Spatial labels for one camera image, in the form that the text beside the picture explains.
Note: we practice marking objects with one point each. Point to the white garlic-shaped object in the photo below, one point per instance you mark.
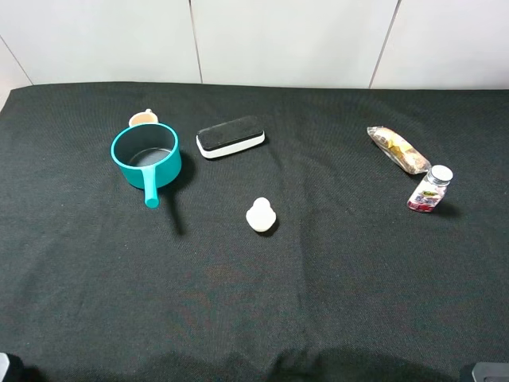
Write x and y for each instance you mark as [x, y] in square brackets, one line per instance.
[260, 216]

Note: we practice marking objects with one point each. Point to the black and white eraser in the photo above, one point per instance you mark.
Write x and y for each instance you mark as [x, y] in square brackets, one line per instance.
[231, 137]

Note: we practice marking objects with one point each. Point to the black table cloth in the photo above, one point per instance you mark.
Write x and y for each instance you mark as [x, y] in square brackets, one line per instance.
[349, 284]

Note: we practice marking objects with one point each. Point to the beige small cup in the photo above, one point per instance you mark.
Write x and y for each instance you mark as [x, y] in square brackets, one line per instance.
[146, 116]

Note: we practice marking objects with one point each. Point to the wrapped bread snack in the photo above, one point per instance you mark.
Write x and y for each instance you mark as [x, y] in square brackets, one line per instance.
[398, 150]

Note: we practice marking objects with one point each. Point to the small candy bottle silver cap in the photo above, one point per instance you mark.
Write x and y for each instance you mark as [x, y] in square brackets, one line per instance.
[431, 190]

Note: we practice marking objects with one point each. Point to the teal saucepan with handle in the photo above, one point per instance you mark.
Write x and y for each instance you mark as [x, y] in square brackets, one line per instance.
[148, 156]

